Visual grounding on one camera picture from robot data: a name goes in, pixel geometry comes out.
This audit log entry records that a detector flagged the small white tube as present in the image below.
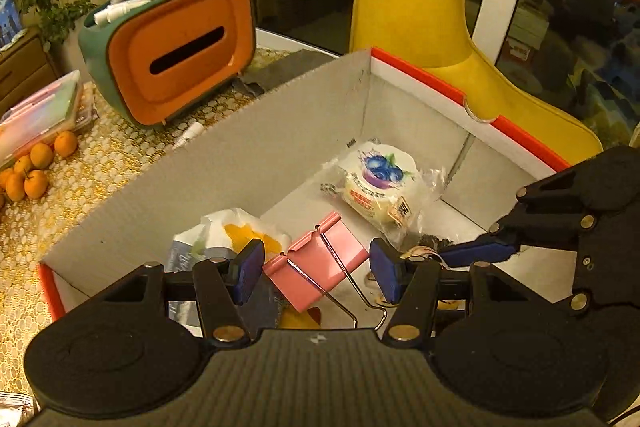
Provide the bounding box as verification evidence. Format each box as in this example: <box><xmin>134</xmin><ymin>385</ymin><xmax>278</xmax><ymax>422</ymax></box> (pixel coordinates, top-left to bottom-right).
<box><xmin>172</xmin><ymin>122</ymin><xmax>205</xmax><ymax>150</ymax></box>

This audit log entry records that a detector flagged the dark snack packet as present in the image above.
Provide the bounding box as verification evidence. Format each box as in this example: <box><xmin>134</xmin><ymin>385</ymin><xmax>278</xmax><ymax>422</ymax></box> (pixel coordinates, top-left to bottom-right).
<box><xmin>395</xmin><ymin>232</ymin><xmax>456</xmax><ymax>253</ymax></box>

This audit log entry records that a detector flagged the green orange tissue box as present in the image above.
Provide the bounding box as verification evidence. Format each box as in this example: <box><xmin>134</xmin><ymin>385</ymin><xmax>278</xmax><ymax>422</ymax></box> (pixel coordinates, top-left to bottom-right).
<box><xmin>77</xmin><ymin>0</ymin><xmax>257</xmax><ymax>130</ymax></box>

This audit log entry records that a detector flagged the blueberry print snack packet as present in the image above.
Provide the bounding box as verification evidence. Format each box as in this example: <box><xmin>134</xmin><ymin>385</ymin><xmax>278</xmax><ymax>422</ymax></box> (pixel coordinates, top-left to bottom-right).
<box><xmin>320</xmin><ymin>138</ymin><xmax>446</xmax><ymax>243</ymax></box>

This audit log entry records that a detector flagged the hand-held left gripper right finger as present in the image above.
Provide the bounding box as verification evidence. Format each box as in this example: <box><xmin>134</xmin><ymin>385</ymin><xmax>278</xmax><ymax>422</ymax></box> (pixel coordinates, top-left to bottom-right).
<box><xmin>370</xmin><ymin>238</ymin><xmax>551</xmax><ymax>342</ymax></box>

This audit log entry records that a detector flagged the wooden cabinet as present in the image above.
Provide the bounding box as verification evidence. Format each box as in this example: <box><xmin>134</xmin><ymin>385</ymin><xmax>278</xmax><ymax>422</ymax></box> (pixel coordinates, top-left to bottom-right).
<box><xmin>0</xmin><ymin>27</ymin><xmax>63</xmax><ymax>118</ymax></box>

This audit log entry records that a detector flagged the blue picture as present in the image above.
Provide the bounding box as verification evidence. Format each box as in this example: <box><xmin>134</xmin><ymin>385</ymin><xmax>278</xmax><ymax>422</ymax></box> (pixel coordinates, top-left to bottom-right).
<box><xmin>0</xmin><ymin>0</ymin><xmax>23</xmax><ymax>50</ymax></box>

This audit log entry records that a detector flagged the white blue tissue pack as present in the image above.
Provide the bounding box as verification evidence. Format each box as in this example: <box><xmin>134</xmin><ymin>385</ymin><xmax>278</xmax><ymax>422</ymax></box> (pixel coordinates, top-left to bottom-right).
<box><xmin>167</xmin><ymin>207</ymin><xmax>291</xmax><ymax>328</ymax></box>

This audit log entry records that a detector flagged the red cardboard box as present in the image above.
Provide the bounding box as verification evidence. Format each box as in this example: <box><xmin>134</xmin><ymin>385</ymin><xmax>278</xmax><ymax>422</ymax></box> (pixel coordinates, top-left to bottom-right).
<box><xmin>39</xmin><ymin>48</ymin><xmax>571</xmax><ymax>323</ymax></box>

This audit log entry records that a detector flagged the pink binder clip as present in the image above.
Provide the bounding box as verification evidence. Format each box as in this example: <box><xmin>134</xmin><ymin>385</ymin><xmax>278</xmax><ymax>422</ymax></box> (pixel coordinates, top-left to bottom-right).
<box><xmin>262</xmin><ymin>213</ymin><xmax>388</xmax><ymax>330</ymax></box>

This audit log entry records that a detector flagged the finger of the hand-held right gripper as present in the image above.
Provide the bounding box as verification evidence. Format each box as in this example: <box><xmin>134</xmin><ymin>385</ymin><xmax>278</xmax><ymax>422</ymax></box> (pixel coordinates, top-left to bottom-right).
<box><xmin>442</xmin><ymin>179</ymin><xmax>596</xmax><ymax>268</ymax></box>

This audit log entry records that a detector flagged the row of small tangerines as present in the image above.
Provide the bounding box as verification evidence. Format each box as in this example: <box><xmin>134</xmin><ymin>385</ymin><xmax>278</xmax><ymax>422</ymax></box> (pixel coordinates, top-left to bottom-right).
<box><xmin>0</xmin><ymin>131</ymin><xmax>79</xmax><ymax>208</ymax></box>

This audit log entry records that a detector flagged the yellow chair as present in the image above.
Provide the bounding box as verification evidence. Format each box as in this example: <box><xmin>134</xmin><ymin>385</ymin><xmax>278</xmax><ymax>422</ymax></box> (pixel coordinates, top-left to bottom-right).
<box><xmin>349</xmin><ymin>0</ymin><xmax>603</xmax><ymax>168</ymax></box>

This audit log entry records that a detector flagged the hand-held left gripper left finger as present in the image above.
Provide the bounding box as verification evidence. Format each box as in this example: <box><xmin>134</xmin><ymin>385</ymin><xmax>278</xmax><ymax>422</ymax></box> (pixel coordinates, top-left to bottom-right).
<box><xmin>95</xmin><ymin>239</ymin><xmax>266</xmax><ymax>344</ymax></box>

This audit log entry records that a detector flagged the pastel plastic box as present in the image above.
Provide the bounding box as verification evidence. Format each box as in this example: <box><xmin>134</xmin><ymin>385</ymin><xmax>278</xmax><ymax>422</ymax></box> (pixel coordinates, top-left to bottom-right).
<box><xmin>0</xmin><ymin>69</ymin><xmax>98</xmax><ymax>168</ymax></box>

